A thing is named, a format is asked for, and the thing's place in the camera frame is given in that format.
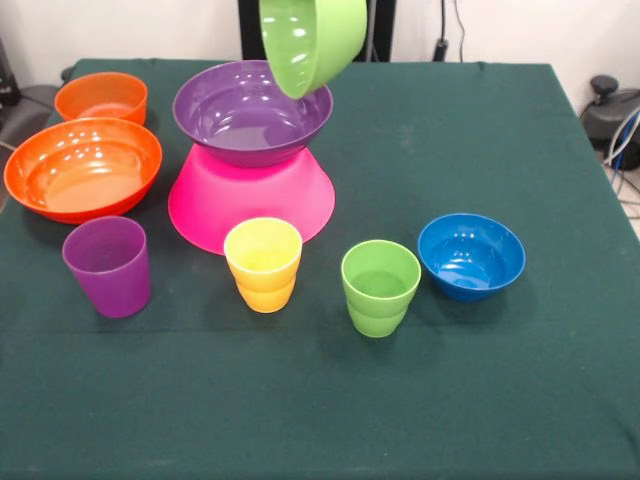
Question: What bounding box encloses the large pink bowl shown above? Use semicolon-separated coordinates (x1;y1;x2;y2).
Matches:
167;144;336;256

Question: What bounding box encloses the purple bowl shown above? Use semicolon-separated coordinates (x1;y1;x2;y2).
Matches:
172;60;334;169

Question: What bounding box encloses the green bowl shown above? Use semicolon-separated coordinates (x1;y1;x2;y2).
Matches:
259;0;370;100

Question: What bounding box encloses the large orange bowl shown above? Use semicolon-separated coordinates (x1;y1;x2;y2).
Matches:
3;117;164;225

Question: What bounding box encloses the yellow cup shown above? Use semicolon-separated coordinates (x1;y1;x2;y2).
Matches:
223;217;303;314

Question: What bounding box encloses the green cup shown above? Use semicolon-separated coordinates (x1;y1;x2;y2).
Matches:
340;240;422;339

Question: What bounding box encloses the blue bowl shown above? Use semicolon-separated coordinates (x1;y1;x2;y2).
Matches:
417;212;527;302

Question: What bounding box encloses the dark green tablecloth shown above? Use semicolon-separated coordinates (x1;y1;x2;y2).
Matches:
0;58;640;480

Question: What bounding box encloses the purple cup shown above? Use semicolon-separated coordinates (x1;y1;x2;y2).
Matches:
61;215;153;319

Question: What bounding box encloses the small orange bowl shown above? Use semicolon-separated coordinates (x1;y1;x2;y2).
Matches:
54;71;149;126

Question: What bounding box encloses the black wall cable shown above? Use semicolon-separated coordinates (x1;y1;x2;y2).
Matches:
433;0;467;64

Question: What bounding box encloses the tangle of cables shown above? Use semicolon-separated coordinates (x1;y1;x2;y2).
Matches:
602;109;640;221

